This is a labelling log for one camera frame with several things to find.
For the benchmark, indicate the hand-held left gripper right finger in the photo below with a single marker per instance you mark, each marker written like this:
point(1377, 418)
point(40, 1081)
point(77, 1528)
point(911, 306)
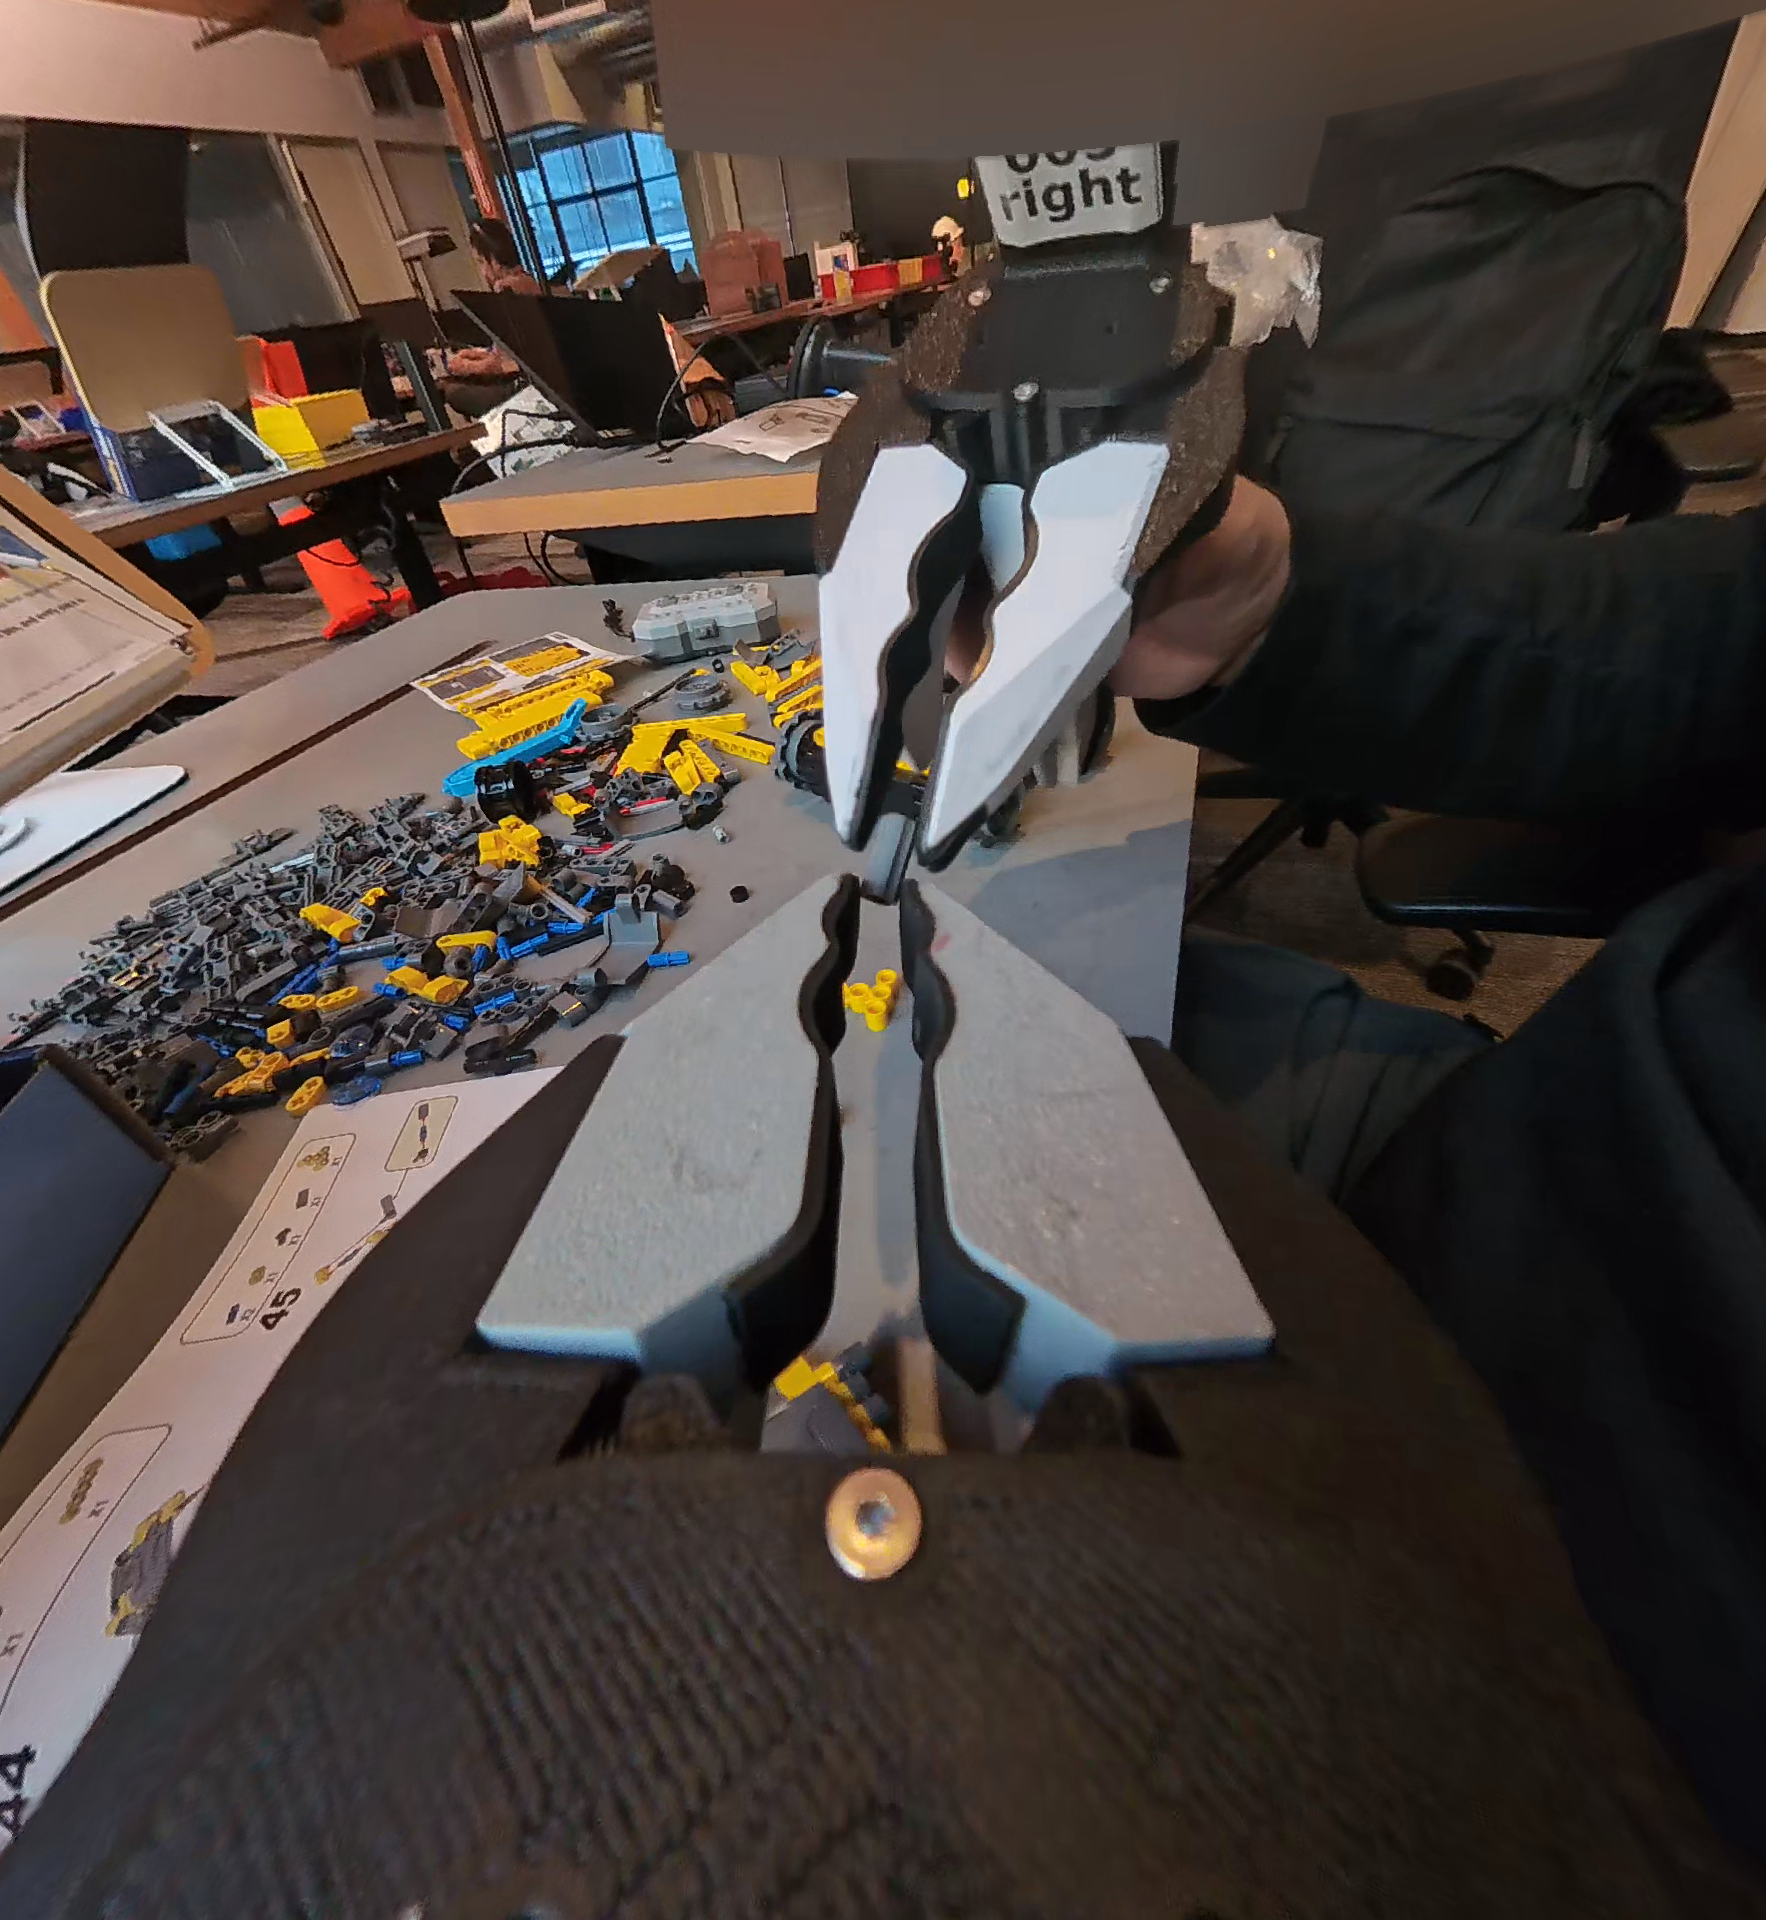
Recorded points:
point(1093, 1170)

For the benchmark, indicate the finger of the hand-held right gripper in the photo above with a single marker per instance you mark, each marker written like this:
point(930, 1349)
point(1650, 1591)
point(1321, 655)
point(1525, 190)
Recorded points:
point(868, 600)
point(1063, 600)

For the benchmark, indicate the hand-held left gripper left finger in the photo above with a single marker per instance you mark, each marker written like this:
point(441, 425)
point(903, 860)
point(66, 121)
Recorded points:
point(658, 1170)

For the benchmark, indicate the small grey toy connector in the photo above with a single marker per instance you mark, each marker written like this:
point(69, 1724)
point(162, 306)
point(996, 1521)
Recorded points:
point(888, 856)

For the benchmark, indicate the yellow angled toy liftarm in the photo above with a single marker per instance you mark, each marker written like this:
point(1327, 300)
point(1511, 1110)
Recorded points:
point(871, 998)

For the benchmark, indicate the yellow grey toy brick assembly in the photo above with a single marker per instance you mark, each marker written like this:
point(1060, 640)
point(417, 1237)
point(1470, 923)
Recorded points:
point(838, 1388)

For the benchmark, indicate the pile of toy parts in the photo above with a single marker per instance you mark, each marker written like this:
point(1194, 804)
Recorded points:
point(372, 929)

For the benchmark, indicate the person's right forearm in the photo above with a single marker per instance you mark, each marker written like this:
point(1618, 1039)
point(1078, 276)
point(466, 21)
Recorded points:
point(1496, 645)

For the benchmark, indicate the person's right hand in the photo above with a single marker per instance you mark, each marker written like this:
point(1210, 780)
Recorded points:
point(1212, 600)

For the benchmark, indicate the grey toy battery box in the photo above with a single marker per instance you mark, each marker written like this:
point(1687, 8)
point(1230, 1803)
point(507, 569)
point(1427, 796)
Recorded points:
point(702, 624)

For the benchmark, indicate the yellow black toy vehicle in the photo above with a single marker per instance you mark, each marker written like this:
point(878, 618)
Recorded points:
point(808, 757)

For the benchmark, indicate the white printed paper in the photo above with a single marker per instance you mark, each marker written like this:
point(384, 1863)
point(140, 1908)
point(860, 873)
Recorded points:
point(777, 429)

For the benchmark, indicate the clear plastic bag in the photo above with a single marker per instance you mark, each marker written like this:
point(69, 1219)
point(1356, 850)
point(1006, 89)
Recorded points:
point(1273, 270)

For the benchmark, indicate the yellow sticker sheet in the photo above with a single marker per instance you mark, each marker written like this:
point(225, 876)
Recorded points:
point(517, 670)

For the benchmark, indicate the black folded panel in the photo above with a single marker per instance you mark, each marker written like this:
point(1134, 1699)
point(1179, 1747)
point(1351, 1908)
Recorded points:
point(567, 355)

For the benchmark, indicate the light blue toy tool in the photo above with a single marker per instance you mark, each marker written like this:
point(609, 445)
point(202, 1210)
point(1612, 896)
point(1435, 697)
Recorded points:
point(507, 750)

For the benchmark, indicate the black backpack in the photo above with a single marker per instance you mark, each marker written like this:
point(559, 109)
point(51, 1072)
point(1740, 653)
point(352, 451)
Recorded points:
point(1483, 346)

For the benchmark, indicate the orange object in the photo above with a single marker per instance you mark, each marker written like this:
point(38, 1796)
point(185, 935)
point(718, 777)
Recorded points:
point(337, 577)

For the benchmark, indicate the open instruction booklet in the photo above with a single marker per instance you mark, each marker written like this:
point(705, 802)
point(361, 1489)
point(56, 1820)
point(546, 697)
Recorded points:
point(146, 1426)

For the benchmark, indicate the yellow box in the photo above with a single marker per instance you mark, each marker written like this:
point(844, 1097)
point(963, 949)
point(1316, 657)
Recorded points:
point(311, 425)

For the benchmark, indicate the black floor lamp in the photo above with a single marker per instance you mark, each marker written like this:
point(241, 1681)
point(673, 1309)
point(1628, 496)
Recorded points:
point(494, 121)

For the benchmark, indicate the long wooden work table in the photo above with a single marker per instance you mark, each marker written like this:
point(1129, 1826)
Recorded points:
point(252, 479)

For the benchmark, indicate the dark blue cardboard box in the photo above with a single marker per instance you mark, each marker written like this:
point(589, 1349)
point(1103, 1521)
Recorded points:
point(13, 1276)

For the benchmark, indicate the white flat stand base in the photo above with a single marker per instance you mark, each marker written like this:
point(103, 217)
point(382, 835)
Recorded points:
point(30, 842)

